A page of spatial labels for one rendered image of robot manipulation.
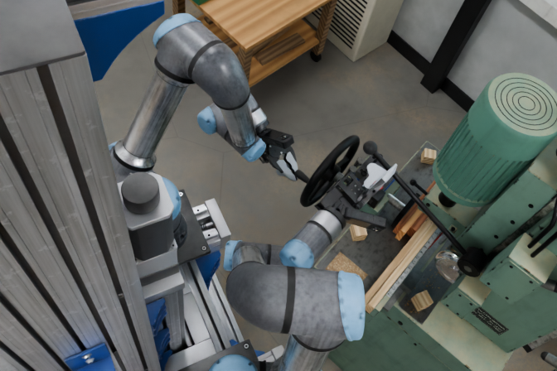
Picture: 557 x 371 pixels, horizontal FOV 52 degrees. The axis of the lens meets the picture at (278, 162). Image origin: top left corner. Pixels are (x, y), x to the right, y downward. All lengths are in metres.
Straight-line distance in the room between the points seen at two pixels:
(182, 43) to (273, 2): 1.42
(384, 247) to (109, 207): 1.12
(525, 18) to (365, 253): 1.58
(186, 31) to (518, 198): 0.84
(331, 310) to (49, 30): 0.67
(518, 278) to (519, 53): 1.75
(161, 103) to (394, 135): 1.82
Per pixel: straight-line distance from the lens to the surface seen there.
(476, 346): 1.79
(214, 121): 1.68
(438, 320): 1.77
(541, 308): 1.56
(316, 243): 1.30
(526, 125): 1.25
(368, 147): 1.38
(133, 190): 0.91
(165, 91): 1.41
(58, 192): 0.61
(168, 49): 1.36
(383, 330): 1.91
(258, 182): 2.72
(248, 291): 0.99
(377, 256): 1.66
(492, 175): 1.35
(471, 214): 1.62
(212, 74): 1.30
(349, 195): 1.36
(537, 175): 1.30
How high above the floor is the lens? 2.37
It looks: 58 degrees down
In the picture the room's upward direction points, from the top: 14 degrees clockwise
